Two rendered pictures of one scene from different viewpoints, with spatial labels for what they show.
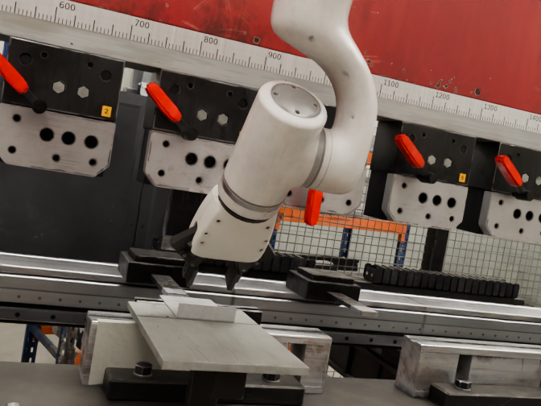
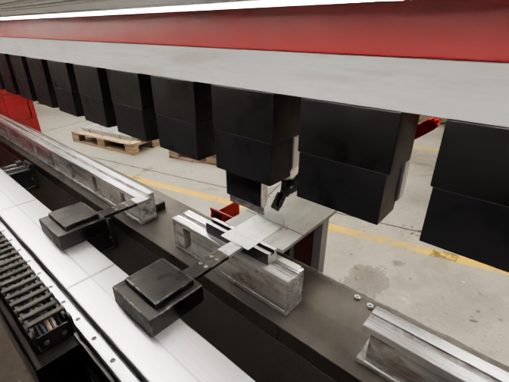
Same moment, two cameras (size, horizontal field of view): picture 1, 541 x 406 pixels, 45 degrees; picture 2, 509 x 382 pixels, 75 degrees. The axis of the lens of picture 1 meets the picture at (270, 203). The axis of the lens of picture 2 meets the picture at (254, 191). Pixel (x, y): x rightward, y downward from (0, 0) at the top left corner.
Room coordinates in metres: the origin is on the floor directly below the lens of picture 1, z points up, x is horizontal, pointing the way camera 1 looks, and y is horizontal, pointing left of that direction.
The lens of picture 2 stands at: (1.28, 0.68, 1.43)
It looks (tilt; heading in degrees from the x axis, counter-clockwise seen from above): 26 degrees down; 242
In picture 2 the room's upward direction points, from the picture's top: straight up
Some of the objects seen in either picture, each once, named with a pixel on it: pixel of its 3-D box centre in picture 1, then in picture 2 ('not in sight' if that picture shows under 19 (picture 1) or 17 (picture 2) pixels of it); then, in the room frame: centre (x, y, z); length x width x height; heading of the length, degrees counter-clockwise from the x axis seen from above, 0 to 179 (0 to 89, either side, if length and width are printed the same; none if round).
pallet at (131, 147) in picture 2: not in sight; (124, 135); (0.80, -4.23, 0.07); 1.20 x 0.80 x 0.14; 123
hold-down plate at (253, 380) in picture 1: (207, 387); not in sight; (0.96, 0.05, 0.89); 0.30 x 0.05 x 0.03; 111
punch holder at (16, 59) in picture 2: not in sight; (32, 76); (1.43, -0.99, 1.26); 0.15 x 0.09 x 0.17; 111
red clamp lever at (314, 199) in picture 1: (313, 193); not in sight; (1.00, -0.06, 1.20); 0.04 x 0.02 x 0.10; 21
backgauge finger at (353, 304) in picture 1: (338, 292); (103, 211); (1.28, -0.16, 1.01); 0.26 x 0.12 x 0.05; 21
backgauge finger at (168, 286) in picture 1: (163, 274); (191, 270); (1.15, 0.17, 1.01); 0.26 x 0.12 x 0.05; 21
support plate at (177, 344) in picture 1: (208, 334); (285, 215); (0.86, 0.05, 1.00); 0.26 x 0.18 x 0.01; 21
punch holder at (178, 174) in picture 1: (196, 135); (255, 129); (0.99, 0.13, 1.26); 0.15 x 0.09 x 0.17; 111
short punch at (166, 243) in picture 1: (197, 221); (246, 188); (1.00, 0.11, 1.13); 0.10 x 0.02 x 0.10; 111
